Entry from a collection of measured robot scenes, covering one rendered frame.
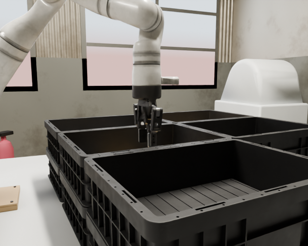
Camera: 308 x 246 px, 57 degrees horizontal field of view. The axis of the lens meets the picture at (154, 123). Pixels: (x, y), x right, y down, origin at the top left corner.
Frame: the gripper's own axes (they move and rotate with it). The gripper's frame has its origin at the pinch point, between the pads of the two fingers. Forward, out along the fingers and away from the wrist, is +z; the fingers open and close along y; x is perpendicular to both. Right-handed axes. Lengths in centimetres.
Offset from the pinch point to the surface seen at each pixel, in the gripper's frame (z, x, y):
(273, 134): 0.0, 35.1, 9.6
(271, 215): 3.2, 1.7, 40.0
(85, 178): 4.6, -18.3, 10.0
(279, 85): -9, 170, -108
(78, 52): -41, 28, -238
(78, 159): 0.6, -19.5, 9.1
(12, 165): 23, -35, -71
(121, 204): 0.5, -18.3, 33.4
